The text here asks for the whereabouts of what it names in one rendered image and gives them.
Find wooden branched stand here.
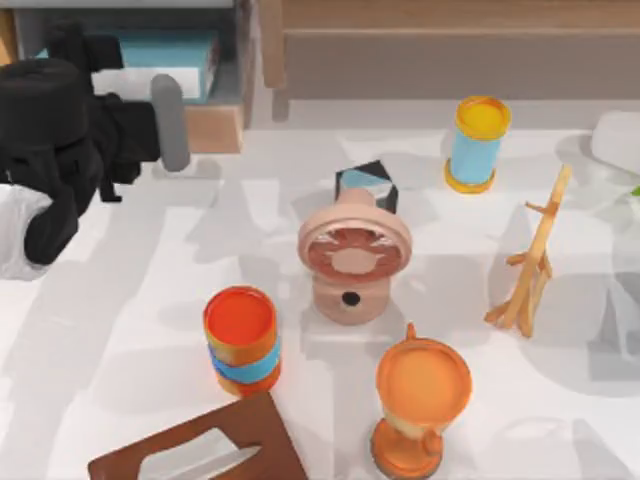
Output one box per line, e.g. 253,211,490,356
483,163,574,339

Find black and blue cube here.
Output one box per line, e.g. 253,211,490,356
333,159,402,217

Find brown wooden board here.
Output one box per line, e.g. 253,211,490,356
86,390,309,480

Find wooden open cupboard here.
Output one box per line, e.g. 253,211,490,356
258,0,640,122

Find pink desk fan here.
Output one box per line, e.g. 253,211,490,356
296,188,414,327

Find yellow and blue can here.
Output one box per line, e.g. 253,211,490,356
443,95,513,194

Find orange trophy cup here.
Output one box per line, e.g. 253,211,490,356
368,322,473,477

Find white rounded object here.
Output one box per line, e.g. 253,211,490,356
591,109,640,176

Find orange and blue can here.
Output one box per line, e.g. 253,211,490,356
201,284,282,399

